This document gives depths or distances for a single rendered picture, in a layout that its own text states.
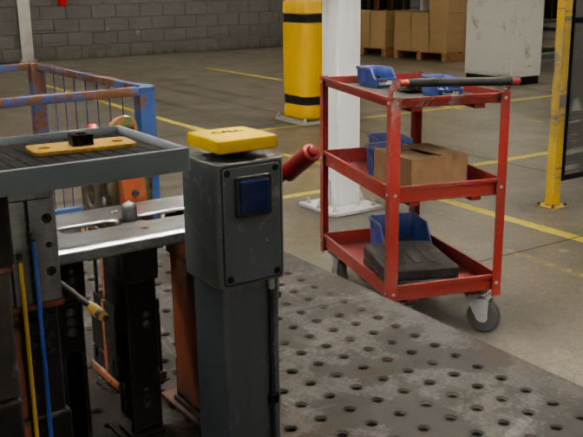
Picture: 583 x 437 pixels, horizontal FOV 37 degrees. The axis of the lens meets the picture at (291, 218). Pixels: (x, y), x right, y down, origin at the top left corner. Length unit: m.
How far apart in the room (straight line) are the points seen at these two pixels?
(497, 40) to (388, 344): 9.78
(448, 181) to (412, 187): 0.18
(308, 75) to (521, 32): 3.79
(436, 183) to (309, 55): 5.01
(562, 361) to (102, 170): 2.68
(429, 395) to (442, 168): 1.90
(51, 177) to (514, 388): 0.89
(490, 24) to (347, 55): 6.43
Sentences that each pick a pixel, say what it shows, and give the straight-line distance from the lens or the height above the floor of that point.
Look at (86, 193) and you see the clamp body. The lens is 1.34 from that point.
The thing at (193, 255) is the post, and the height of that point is 1.05.
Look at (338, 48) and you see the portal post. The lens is 4.87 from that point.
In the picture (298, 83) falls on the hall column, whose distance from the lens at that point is 8.08.
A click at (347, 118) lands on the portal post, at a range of 4.95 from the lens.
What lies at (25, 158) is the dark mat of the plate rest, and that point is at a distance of 0.71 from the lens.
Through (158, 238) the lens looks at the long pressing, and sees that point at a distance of 1.04.
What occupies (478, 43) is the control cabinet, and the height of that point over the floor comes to 0.48.
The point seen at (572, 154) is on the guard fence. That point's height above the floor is 0.29.
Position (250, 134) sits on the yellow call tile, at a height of 1.16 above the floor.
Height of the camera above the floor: 1.29
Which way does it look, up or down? 15 degrees down
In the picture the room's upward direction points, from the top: 1 degrees counter-clockwise
